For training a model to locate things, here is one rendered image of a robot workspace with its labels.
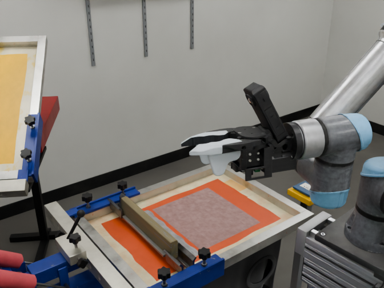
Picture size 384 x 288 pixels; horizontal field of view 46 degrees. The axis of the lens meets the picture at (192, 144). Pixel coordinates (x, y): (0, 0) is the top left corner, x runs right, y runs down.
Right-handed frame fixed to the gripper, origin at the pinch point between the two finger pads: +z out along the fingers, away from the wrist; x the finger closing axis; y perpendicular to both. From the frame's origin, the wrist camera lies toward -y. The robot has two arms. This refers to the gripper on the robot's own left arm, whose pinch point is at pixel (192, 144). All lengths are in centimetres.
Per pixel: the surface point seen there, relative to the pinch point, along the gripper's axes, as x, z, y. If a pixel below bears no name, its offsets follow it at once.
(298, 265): 96, -80, 101
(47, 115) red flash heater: 180, 27, 33
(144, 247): 75, -2, 63
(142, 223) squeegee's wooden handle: 78, -3, 54
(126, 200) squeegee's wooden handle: 90, 1, 50
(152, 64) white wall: 307, -61, 27
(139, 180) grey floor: 299, -39, 128
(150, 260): 67, -3, 64
